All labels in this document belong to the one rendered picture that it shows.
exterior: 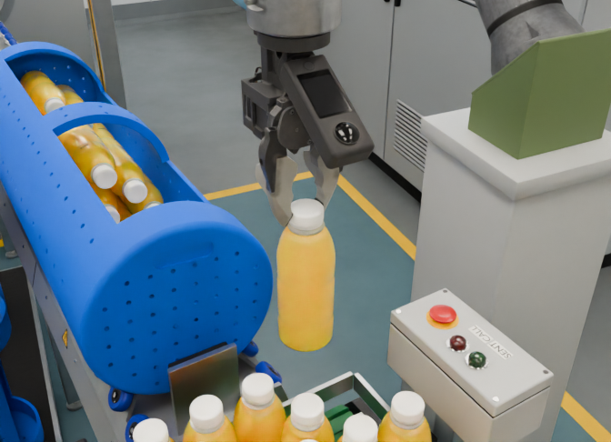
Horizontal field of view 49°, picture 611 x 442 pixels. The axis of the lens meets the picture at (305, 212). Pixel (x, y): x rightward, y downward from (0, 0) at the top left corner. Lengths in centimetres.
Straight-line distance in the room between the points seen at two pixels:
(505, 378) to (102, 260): 52
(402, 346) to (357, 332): 160
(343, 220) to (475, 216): 176
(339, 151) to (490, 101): 82
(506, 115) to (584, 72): 16
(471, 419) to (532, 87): 65
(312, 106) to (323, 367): 184
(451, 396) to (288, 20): 52
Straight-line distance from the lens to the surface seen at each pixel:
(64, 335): 130
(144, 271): 89
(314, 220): 73
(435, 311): 94
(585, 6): 234
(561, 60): 134
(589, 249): 158
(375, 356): 247
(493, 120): 140
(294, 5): 62
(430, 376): 93
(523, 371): 90
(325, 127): 62
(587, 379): 256
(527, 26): 138
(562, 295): 161
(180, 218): 89
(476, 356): 88
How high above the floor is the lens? 171
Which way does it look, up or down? 32 degrees down
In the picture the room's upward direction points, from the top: straight up
